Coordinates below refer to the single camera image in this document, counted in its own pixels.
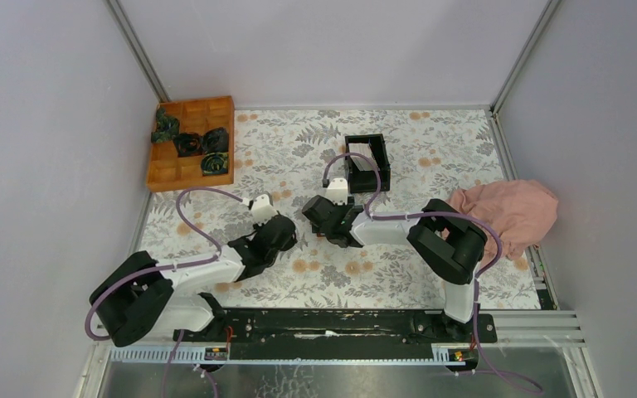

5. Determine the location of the black rolled sock right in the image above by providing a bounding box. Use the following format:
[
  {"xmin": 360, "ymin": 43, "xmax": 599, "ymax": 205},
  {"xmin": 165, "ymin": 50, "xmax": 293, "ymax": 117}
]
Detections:
[{"xmin": 202, "ymin": 127, "xmax": 230, "ymax": 154}]

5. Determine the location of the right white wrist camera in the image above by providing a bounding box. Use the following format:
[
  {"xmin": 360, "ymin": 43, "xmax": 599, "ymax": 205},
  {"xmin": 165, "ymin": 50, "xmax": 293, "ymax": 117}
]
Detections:
[{"xmin": 323, "ymin": 177, "xmax": 349, "ymax": 206}]

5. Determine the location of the stack of credit cards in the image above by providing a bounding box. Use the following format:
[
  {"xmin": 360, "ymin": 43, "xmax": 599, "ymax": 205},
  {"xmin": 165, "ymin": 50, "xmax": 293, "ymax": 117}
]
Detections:
[{"xmin": 348, "ymin": 142, "xmax": 377, "ymax": 172}]

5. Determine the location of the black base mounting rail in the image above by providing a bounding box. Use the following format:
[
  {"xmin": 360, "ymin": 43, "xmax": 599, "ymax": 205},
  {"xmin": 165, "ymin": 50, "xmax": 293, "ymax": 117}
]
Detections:
[{"xmin": 173, "ymin": 308, "xmax": 498, "ymax": 363}]

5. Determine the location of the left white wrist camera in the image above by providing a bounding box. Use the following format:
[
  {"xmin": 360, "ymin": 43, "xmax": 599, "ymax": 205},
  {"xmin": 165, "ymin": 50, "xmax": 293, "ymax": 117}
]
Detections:
[{"xmin": 248, "ymin": 193, "xmax": 278, "ymax": 226}]

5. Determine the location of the green black rolled sock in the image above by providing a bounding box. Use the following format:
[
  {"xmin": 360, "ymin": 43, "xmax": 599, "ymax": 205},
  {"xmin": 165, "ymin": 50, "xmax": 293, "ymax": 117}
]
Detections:
[{"xmin": 200, "ymin": 152, "xmax": 229, "ymax": 177}]

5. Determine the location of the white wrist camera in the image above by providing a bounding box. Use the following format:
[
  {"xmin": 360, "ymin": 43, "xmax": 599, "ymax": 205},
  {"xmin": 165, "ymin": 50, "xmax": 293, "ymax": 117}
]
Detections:
[
  {"xmin": 248, "ymin": 193, "xmax": 278, "ymax": 226},
  {"xmin": 323, "ymin": 177, "xmax": 349, "ymax": 206}
]

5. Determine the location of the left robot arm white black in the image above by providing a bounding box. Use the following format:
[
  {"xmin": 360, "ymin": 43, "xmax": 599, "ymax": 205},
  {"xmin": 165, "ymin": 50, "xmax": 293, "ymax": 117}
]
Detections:
[{"xmin": 85, "ymin": 215, "xmax": 297, "ymax": 347}]

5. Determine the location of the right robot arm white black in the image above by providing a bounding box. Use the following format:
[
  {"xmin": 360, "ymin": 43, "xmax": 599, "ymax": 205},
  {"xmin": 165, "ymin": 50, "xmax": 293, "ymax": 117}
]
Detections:
[{"xmin": 302, "ymin": 196, "xmax": 493, "ymax": 342}]

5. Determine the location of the pink crumpled cloth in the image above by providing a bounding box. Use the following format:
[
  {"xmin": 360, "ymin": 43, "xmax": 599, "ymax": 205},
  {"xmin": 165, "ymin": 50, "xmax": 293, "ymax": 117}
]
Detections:
[{"xmin": 447, "ymin": 180, "xmax": 559, "ymax": 260}]

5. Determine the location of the floral patterned table mat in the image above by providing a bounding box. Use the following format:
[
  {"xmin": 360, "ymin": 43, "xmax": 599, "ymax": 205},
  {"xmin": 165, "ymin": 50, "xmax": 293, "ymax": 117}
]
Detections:
[{"xmin": 123, "ymin": 108, "xmax": 542, "ymax": 312}]

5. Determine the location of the orange wooden compartment tray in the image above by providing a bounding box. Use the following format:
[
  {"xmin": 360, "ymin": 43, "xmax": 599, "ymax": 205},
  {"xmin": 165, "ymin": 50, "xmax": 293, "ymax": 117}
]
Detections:
[{"xmin": 146, "ymin": 95, "xmax": 235, "ymax": 192}]

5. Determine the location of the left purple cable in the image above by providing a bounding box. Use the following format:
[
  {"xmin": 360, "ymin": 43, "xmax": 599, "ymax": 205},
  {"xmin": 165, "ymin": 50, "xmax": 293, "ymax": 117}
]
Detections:
[{"xmin": 85, "ymin": 187, "xmax": 254, "ymax": 398}]

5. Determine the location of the black card box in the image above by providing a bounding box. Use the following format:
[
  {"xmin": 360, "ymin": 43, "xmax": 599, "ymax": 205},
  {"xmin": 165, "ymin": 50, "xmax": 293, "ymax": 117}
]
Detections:
[{"xmin": 344, "ymin": 133, "xmax": 391, "ymax": 193}]

